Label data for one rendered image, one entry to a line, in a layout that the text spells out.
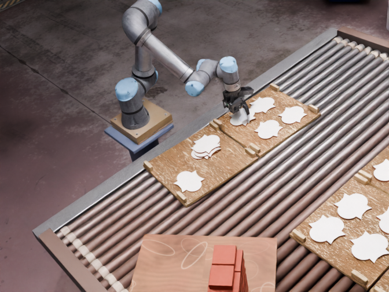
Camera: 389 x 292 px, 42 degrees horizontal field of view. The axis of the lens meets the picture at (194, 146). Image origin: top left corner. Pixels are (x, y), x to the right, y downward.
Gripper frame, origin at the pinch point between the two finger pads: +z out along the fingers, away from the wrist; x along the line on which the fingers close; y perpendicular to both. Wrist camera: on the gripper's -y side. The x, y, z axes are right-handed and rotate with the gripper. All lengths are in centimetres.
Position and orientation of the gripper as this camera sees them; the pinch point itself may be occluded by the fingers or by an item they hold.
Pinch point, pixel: (242, 116)
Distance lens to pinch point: 253.4
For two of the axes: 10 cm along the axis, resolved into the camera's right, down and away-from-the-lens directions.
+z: 2.1, 7.0, 6.8
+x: 6.1, 4.5, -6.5
